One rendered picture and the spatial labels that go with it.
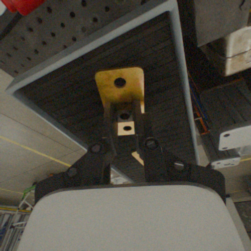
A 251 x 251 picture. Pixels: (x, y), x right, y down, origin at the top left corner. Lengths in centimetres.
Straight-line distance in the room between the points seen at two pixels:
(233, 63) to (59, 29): 53
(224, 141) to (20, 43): 70
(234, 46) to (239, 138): 18
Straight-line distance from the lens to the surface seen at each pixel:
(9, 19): 57
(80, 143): 19
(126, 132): 17
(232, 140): 36
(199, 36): 19
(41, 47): 68
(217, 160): 58
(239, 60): 26
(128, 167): 27
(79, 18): 60
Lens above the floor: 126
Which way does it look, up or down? 39 degrees down
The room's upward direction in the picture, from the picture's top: 179 degrees clockwise
